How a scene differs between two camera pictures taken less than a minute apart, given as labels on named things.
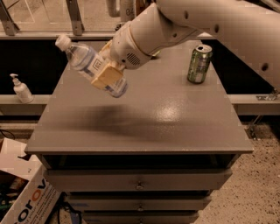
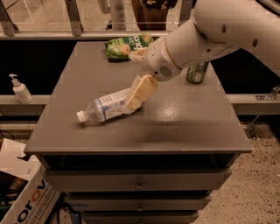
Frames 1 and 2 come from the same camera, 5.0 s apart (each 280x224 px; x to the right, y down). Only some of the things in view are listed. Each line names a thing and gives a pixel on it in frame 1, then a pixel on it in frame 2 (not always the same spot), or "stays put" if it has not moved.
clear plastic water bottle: x=88 y=61 -> x=109 y=106
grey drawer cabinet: x=152 y=156 stays put
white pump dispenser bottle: x=22 y=91 stays put
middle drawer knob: x=140 y=208 stays put
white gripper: x=127 y=48 -> x=157 y=60
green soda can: x=199 y=65 stays put
